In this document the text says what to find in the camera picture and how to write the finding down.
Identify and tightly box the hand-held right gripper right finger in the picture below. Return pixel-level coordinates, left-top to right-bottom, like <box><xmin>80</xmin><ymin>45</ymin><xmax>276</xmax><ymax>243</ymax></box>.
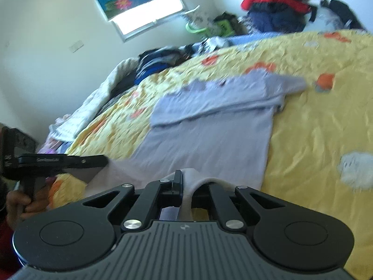
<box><xmin>192</xmin><ymin>182</ymin><xmax>290</xmax><ymax>231</ymax></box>

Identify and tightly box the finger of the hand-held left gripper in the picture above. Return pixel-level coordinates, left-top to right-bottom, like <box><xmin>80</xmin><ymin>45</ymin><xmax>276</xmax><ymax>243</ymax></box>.
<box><xmin>62</xmin><ymin>154</ymin><xmax>109</xmax><ymax>183</ymax></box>

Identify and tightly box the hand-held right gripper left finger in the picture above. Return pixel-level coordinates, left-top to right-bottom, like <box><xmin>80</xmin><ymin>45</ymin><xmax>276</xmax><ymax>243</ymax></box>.
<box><xmin>82</xmin><ymin>170</ymin><xmax>184</xmax><ymax>230</ymax></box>

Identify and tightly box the lavender long-sleeve shirt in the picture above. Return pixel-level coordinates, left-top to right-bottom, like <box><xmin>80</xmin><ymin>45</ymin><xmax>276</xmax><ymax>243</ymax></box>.
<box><xmin>84</xmin><ymin>70</ymin><xmax>308</xmax><ymax>223</ymax></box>

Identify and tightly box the pile of dark folded clothes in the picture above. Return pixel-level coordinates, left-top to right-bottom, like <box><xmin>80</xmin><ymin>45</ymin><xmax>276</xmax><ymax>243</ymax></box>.
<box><xmin>133</xmin><ymin>45</ymin><xmax>202</xmax><ymax>86</ymax></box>

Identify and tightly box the person's left hand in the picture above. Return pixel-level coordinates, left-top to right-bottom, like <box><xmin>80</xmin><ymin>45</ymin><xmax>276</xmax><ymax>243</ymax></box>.
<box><xmin>5</xmin><ymin>184</ymin><xmax>51</xmax><ymax>231</ymax></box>

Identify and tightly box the white quilt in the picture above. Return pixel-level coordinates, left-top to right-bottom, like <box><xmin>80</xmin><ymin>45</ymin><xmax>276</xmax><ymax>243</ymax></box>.
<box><xmin>49</xmin><ymin>58</ymin><xmax>141</xmax><ymax>144</ymax></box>

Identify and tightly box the yellow printed bed sheet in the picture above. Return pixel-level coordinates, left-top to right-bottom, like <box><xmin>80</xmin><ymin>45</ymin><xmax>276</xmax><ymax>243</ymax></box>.
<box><xmin>47</xmin><ymin>29</ymin><xmax>373</xmax><ymax>273</ymax></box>

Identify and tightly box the white crumpled cloth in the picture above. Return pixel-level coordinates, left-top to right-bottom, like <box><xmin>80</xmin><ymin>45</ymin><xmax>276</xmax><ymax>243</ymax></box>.
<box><xmin>202</xmin><ymin>36</ymin><xmax>231</xmax><ymax>51</ymax></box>

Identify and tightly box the green plastic chair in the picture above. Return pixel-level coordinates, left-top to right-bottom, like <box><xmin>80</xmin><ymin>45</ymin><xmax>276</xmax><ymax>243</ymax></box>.
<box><xmin>185</xmin><ymin>20</ymin><xmax>209</xmax><ymax>36</ymax></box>

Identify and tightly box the window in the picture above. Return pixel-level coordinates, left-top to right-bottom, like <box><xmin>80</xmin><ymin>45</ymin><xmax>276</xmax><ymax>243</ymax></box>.
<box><xmin>109</xmin><ymin>0</ymin><xmax>187</xmax><ymax>42</ymax></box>

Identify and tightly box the green plastic stool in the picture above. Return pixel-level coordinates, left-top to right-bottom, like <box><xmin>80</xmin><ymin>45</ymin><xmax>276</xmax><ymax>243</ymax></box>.
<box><xmin>214</xmin><ymin>17</ymin><xmax>234</xmax><ymax>37</ymax></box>

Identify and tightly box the grey floral pillow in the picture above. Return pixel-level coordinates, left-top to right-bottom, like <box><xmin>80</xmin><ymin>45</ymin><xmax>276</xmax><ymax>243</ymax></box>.
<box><xmin>183</xmin><ymin>5</ymin><xmax>206</xmax><ymax>26</ymax></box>

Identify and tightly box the navy padded jacket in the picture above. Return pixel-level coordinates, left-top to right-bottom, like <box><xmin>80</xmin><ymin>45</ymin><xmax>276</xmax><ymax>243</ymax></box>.
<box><xmin>247</xmin><ymin>3</ymin><xmax>307</xmax><ymax>34</ymax></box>

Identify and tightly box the white plastic bag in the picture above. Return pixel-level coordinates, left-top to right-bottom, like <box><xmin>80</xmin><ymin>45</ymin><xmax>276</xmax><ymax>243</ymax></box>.
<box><xmin>313</xmin><ymin>6</ymin><xmax>351</xmax><ymax>32</ymax></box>

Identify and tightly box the black backpack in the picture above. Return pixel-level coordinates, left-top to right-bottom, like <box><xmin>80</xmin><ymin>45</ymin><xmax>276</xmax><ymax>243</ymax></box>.
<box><xmin>329</xmin><ymin>0</ymin><xmax>365</xmax><ymax>32</ymax></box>

